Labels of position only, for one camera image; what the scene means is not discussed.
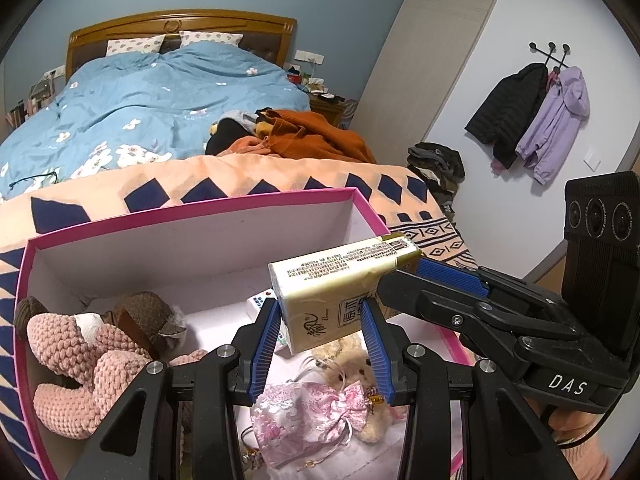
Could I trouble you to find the person's right forearm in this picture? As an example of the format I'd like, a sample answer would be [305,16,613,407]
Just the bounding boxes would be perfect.
[547,410,613,480]

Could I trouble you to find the cluttered wooden nightstand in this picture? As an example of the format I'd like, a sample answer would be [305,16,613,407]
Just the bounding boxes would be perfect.
[285,65,358,128]

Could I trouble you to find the orange patterned blanket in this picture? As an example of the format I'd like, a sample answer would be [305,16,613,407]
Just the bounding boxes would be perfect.
[0,152,478,456]

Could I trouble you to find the wooden bed headboard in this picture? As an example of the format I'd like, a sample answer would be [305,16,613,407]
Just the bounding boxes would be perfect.
[66,9,298,78]

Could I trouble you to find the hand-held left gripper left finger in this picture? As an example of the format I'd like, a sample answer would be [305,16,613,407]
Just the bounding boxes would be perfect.
[65,297,283,480]

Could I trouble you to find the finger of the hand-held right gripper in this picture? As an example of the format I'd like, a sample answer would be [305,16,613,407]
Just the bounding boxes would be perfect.
[376,270,591,361]
[416,257,566,321]

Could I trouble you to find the pink and brown knitted plush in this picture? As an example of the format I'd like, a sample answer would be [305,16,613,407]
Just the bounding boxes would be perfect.
[14,291,208,441]

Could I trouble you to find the white spotted pillow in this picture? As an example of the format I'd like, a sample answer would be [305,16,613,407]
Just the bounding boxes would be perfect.
[179,30,244,48]
[106,35,166,56]

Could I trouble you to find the small tan teddy bear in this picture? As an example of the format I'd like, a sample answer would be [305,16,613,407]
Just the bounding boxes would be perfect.
[300,335,396,443]

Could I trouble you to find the blue floral duvet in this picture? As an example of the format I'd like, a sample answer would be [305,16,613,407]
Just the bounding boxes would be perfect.
[0,41,312,201]

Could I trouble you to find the brown garment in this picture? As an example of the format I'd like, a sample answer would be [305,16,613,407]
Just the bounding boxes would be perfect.
[255,108,377,163]

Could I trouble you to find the beige wardrobe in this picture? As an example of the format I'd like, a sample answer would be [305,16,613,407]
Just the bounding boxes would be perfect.
[357,0,511,163]

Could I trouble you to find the pile of dark clothes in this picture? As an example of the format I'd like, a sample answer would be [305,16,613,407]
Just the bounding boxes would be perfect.
[406,142,466,221]

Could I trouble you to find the pink floral drawstring pouch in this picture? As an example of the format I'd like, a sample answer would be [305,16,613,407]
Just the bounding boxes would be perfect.
[250,381,371,468]

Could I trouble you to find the black garment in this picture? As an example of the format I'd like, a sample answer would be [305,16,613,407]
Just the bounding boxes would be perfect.
[205,117,261,156]

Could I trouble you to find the pink floral tissue packet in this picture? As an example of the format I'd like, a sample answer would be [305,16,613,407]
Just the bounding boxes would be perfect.
[246,291,292,355]

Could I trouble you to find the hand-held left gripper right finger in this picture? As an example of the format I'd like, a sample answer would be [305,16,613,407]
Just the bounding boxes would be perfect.
[359,297,576,480]

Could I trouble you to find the pink cardboard box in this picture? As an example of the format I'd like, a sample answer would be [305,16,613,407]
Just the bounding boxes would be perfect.
[12,187,473,480]

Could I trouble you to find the gold tissue packet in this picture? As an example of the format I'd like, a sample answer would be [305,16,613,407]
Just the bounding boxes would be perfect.
[267,234,422,356]

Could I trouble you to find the person's right hand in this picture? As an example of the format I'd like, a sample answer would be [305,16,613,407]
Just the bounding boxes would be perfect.
[522,395,558,426]

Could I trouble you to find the black puffer jacket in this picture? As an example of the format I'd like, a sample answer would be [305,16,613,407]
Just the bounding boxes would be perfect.
[465,62,549,170]

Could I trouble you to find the black wall coat rack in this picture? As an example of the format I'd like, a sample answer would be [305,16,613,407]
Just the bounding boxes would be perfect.
[527,41,571,68]

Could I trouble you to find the purple jacket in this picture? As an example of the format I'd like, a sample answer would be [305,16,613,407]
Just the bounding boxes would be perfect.
[515,66,591,186]

